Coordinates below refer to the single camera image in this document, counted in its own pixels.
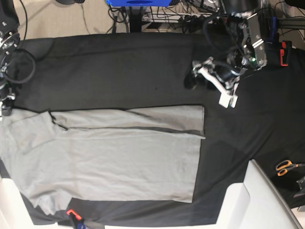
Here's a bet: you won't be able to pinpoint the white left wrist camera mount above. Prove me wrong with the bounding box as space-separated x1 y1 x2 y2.
197 67 239 108

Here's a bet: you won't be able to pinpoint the blue clamp on frame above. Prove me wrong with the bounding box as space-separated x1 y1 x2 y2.
266 17 277 43

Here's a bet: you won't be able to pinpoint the small black metal bracket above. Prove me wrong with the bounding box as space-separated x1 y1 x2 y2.
294 177 305 198

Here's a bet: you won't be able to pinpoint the grey T-shirt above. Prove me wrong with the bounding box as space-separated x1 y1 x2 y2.
0 105 205 215

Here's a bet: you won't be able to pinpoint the black table cloth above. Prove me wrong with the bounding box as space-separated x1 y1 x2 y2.
14 33 305 227

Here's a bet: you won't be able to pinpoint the blue plastic box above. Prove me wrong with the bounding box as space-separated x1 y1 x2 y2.
105 0 171 7

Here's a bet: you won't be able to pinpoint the red black clamp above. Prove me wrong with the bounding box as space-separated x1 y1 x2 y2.
66 209 86 229
280 41 292 67

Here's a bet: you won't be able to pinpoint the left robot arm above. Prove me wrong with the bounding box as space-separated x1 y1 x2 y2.
184 0 267 91

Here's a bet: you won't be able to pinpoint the white power strip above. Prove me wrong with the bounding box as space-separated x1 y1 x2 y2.
142 11 212 23

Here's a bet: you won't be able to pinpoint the orange handled scissors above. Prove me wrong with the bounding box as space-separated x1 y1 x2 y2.
275 160 305 177

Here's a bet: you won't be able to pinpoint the red black clamp right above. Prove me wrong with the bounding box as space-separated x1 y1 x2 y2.
280 41 292 67

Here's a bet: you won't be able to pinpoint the white base housing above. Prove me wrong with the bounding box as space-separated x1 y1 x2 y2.
0 178 34 229
216 160 302 229

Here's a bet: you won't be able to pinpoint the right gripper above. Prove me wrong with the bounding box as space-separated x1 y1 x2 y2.
0 92 16 117

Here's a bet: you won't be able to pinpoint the black metal stand column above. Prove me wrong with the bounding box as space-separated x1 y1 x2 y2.
127 6 147 33

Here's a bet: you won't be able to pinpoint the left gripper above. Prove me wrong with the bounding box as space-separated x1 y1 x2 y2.
183 57 247 90

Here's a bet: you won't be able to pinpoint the red black clamp bottom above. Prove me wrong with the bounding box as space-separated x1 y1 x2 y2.
66 209 86 229

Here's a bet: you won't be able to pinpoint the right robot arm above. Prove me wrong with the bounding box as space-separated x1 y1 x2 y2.
0 0 36 117

